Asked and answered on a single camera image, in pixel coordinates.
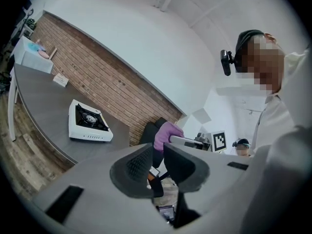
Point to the person's head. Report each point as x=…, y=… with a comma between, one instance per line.
x=260, y=60

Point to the black head-mounted camera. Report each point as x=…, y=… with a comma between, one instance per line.
x=226, y=62

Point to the wooden board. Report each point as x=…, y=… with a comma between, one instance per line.
x=52, y=52

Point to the white portable gas stove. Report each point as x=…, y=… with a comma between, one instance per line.
x=73, y=128

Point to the white printed cardboard box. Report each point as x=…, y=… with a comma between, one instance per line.
x=60, y=80

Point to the white printed card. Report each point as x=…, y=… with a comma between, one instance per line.
x=154, y=172

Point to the black office chair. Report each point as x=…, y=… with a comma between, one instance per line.
x=151, y=133

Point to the pink plate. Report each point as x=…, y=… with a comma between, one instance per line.
x=44, y=54

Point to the person's white shirt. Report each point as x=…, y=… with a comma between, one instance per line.
x=275, y=121

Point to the teal plate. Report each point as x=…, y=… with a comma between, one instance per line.
x=33, y=46

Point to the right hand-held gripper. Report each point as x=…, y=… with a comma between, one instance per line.
x=214, y=141

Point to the table with light blue tablecloth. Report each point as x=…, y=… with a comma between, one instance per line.
x=31, y=57

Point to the purple cloth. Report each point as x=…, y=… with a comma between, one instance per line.
x=165, y=134

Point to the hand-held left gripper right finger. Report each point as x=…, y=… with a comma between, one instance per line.
x=192, y=174

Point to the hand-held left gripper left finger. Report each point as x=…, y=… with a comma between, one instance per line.
x=122, y=177

